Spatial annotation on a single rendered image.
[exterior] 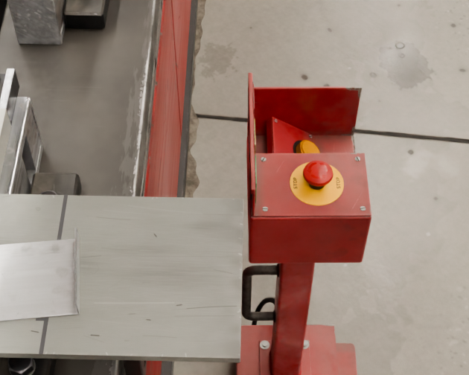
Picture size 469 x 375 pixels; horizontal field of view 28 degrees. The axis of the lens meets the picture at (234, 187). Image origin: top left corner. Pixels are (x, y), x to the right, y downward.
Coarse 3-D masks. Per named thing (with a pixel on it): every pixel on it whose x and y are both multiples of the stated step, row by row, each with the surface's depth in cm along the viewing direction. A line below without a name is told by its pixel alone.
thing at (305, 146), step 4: (304, 140) 135; (300, 144) 134; (304, 144) 134; (308, 144) 135; (312, 144) 135; (296, 148) 134; (300, 148) 134; (304, 148) 134; (308, 148) 134; (312, 148) 135; (316, 148) 136; (296, 152) 134; (300, 152) 134; (304, 152) 134; (308, 152) 134; (312, 152) 135; (316, 152) 135
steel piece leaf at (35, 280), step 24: (72, 240) 93; (0, 264) 91; (24, 264) 91; (48, 264) 91; (72, 264) 91; (0, 288) 90; (24, 288) 90; (48, 288) 90; (72, 288) 90; (0, 312) 88; (24, 312) 88; (48, 312) 88; (72, 312) 88
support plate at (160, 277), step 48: (0, 240) 93; (48, 240) 93; (96, 240) 93; (144, 240) 93; (192, 240) 93; (240, 240) 93; (96, 288) 90; (144, 288) 90; (192, 288) 90; (240, 288) 90; (0, 336) 87; (48, 336) 87; (96, 336) 87; (144, 336) 87; (192, 336) 87; (240, 336) 87
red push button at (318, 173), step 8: (304, 168) 123; (312, 168) 122; (320, 168) 122; (328, 168) 122; (304, 176) 122; (312, 176) 122; (320, 176) 122; (328, 176) 122; (312, 184) 122; (320, 184) 121
